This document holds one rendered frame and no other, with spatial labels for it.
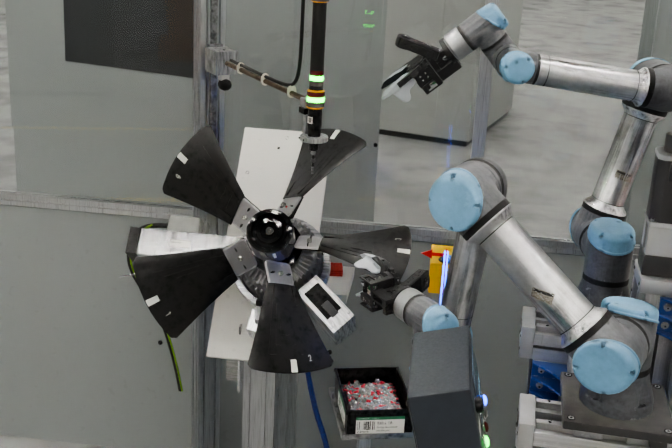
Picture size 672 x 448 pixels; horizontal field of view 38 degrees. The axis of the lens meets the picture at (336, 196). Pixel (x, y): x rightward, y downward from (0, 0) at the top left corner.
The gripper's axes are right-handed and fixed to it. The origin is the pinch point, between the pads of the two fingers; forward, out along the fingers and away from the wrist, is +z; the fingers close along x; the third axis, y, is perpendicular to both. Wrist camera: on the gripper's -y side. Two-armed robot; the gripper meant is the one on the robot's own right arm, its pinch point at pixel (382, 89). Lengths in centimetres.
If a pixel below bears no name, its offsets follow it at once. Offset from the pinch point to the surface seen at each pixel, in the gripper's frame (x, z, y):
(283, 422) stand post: 5, 90, 68
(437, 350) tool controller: -87, 6, 24
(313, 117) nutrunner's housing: -17.2, 14.5, -9.1
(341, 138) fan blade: 0.4, 16.9, 4.2
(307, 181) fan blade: -9.4, 28.8, 5.4
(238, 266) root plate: -22, 54, 9
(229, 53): 35, 35, -27
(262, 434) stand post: -17, 86, 56
